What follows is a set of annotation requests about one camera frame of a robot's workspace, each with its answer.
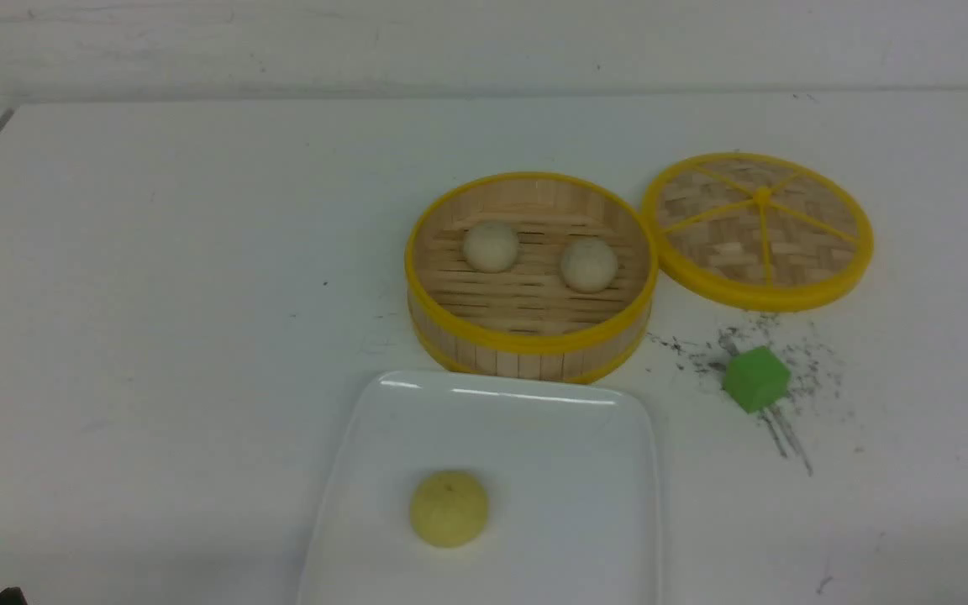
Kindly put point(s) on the green cube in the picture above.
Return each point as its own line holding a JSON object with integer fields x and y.
{"x": 756, "y": 379}

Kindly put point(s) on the yellow steamed bun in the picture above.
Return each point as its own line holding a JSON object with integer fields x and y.
{"x": 449, "y": 509}

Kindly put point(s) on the bamboo steamer basket yellow rim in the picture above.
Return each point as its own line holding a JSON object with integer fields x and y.
{"x": 526, "y": 322}

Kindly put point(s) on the white rectangular plate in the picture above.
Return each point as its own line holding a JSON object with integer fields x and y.
{"x": 571, "y": 475}

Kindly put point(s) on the white steamed bun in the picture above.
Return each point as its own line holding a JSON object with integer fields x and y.
{"x": 588, "y": 265}
{"x": 491, "y": 247}

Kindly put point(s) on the bamboo steamer lid yellow rim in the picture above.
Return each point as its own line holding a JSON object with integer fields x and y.
{"x": 756, "y": 232}

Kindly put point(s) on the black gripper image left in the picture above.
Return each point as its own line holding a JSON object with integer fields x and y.
{"x": 12, "y": 596}

